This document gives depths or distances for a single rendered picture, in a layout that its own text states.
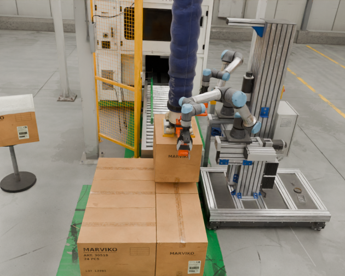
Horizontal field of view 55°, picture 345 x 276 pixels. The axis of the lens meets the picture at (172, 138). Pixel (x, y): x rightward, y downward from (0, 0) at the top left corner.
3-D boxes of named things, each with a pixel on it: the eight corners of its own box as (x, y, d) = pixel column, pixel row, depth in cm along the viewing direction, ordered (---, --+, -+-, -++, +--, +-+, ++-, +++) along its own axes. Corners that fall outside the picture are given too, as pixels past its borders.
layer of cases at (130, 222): (100, 187, 370) (98, 157, 351) (188, 188, 378) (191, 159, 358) (80, 278, 265) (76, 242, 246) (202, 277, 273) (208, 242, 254)
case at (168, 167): (153, 148, 348) (154, 113, 329) (190, 148, 352) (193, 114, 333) (154, 182, 296) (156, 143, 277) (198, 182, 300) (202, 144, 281)
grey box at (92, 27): (93, 48, 386) (91, 21, 372) (97, 48, 387) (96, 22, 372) (90, 52, 369) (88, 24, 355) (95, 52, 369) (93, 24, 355)
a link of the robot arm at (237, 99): (251, 120, 299) (230, 84, 260) (264, 127, 289) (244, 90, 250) (243, 130, 298) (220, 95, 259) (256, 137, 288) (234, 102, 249)
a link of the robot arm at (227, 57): (220, 102, 340) (235, 50, 331) (207, 98, 347) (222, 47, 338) (224, 103, 351) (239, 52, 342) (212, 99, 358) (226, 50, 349)
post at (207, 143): (201, 165, 447) (210, 97, 399) (206, 165, 448) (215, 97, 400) (202, 168, 441) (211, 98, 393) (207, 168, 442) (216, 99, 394)
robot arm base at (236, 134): (243, 131, 314) (245, 122, 309) (247, 139, 300) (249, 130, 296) (228, 131, 312) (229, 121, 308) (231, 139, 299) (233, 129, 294)
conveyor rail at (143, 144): (144, 90, 571) (144, 80, 562) (147, 90, 572) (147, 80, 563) (141, 164, 370) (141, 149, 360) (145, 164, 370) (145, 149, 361)
